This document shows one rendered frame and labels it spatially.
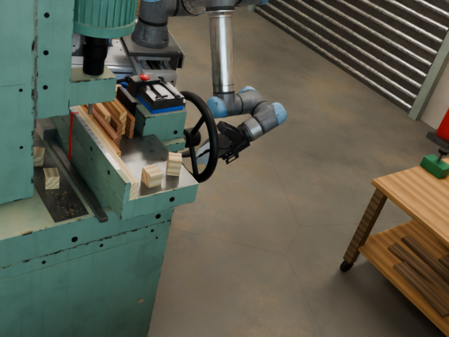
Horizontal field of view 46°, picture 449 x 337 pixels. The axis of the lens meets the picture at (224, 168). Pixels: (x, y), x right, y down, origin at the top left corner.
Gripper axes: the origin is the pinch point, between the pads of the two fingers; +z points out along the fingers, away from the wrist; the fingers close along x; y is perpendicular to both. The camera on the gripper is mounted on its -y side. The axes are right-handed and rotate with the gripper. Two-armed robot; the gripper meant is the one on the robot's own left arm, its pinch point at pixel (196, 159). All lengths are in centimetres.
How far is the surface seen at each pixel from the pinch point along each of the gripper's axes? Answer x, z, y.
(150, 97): -4.1, 7.0, -39.0
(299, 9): 218, -194, 176
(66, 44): -7, 20, -68
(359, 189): 19, -91, 131
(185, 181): -29.4, 12.1, -32.7
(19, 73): -11, 32, -70
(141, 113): -5.6, 11.1, -36.9
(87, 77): -3, 19, -54
